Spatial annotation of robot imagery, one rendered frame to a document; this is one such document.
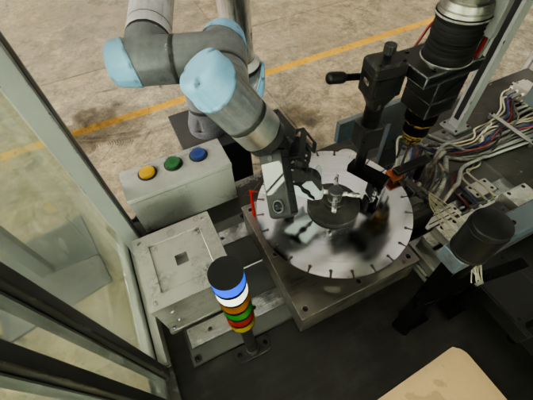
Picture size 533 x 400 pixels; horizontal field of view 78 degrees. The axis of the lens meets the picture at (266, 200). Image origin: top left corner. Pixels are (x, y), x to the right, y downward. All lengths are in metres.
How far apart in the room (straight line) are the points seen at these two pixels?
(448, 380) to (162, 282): 0.62
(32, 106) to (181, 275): 0.39
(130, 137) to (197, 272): 1.88
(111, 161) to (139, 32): 1.84
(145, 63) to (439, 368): 0.80
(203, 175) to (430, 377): 0.68
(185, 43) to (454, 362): 0.80
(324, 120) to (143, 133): 1.28
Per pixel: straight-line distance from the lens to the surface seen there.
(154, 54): 0.57
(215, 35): 0.56
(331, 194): 0.67
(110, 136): 2.58
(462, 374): 0.87
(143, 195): 0.87
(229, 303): 0.45
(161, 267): 0.74
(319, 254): 0.66
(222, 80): 0.45
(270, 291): 0.83
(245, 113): 0.48
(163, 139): 2.40
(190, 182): 0.88
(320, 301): 0.72
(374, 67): 0.55
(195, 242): 0.75
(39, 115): 0.60
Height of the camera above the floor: 1.53
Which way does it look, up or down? 53 degrees down
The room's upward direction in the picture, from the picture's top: 5 degrees counter-clockwise
